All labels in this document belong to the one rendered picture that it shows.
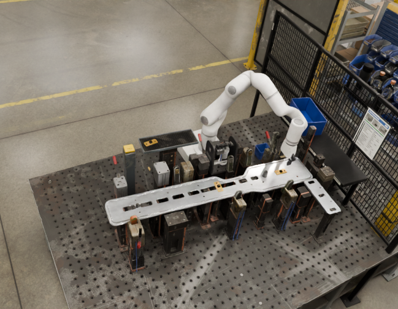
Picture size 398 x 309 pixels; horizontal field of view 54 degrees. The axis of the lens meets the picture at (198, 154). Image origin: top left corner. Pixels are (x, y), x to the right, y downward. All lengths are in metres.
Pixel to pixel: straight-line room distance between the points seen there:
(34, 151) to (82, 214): 1.66
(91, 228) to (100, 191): 0.31
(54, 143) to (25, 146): 0.28
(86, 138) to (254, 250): 2.38
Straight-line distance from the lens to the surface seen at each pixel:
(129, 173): 2.57
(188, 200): 2.38
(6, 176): 4.06
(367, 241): 2.95
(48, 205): 2.80
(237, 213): 2.40
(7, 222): 3.70
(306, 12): 4.75
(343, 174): 2.81
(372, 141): 2.78
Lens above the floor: 2.83
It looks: 43 degrees down
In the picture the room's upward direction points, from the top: 8 degrees clockwise
